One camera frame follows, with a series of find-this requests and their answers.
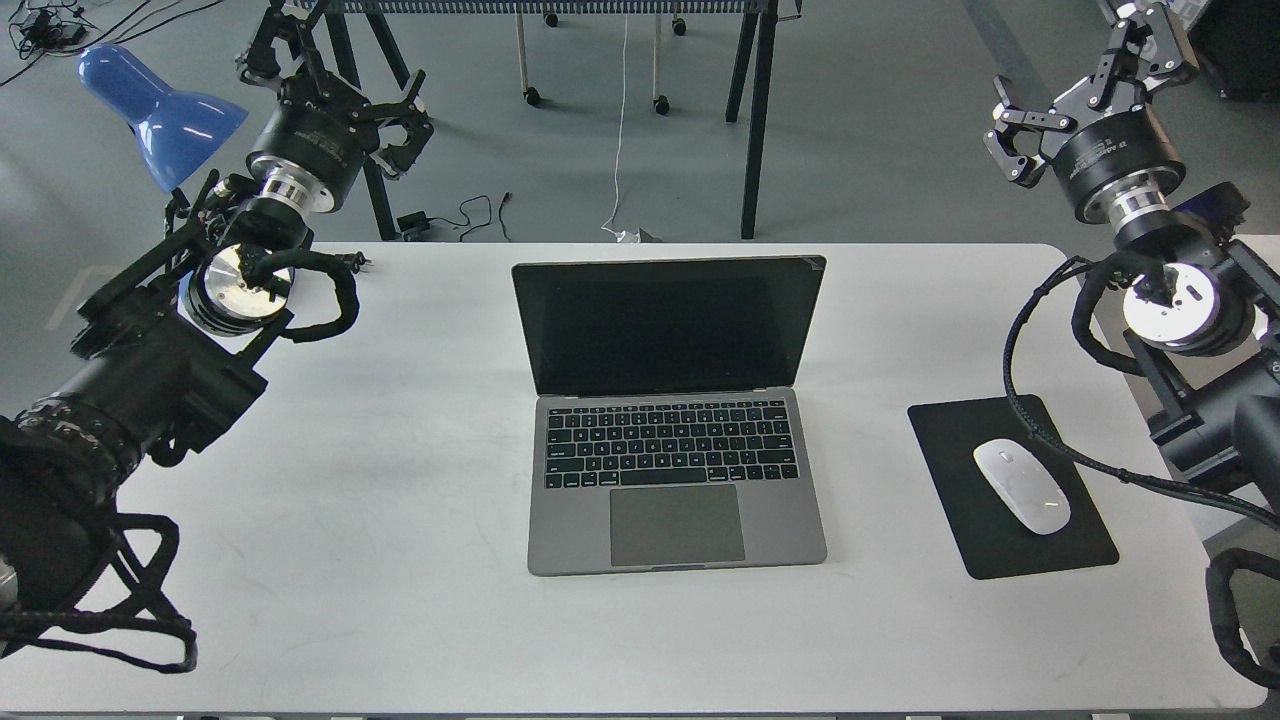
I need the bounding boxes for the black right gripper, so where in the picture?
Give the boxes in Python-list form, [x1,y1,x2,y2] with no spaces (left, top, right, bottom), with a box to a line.
[983,1,1201,223]

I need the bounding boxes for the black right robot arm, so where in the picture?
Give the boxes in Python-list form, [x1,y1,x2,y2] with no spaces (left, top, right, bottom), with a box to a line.
[984,1,1279,530]

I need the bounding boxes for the white hanging cable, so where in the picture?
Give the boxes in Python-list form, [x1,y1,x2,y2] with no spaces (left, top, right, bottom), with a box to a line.
[600,14,663,243]

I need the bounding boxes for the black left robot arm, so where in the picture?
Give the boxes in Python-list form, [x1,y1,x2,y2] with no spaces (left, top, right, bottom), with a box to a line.
[1,1,434,674]

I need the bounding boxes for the blue desk lamp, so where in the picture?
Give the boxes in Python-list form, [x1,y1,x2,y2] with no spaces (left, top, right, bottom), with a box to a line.
[77,44,248,192]

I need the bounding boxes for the black cables on floor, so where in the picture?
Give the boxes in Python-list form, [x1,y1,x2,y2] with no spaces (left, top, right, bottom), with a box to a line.
[0,0,227,88]

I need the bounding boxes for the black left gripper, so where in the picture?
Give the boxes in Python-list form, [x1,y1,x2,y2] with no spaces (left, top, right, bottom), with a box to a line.
[236,0,436,214]

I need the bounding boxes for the black table with trestle legs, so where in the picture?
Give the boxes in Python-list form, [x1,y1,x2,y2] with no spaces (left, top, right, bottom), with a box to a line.
[291,0,804,242]

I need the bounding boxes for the white computer mouse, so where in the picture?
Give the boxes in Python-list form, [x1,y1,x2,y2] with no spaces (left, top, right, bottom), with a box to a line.
[972,438,1073,536]

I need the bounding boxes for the grey laptop computer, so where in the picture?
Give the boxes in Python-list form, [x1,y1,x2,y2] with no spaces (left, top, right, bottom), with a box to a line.
[512,255,828,577]

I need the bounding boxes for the black power adapter with cable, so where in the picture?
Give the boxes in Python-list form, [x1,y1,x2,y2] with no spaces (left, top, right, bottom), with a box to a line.
[396,192,513,243]

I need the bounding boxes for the black mouse pad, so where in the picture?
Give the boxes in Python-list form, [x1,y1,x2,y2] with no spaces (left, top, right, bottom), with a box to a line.
[908,397,1119,580]

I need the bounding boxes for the white rolling rack legs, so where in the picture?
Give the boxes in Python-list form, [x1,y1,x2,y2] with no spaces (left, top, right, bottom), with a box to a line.
[513,1,692,119]

